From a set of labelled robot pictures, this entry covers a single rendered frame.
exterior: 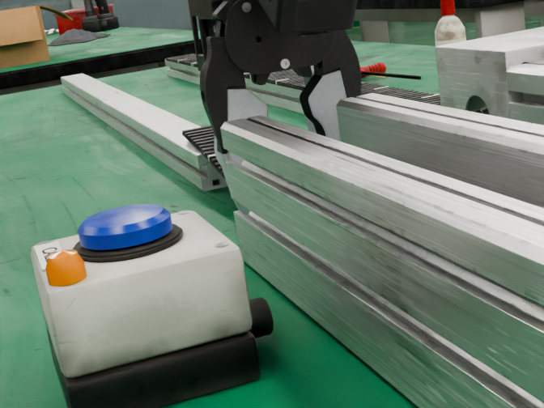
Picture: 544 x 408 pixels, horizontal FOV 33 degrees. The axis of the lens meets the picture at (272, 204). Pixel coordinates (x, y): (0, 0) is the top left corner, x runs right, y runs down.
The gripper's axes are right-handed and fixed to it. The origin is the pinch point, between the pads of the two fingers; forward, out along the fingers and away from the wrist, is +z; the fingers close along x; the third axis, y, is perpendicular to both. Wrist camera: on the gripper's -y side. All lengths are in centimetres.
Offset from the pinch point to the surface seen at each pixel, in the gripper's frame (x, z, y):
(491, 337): 5.7, -3.5, -32.2
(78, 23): -34, -1, 347
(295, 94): -16.7, -0.4, 43.6
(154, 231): 12.7, -5.0, -18.0
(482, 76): -13.4, -6.1, -1.5
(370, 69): -34, 1, 61
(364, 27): -204, 27, 429
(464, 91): -13.5, -4.9, 1.0
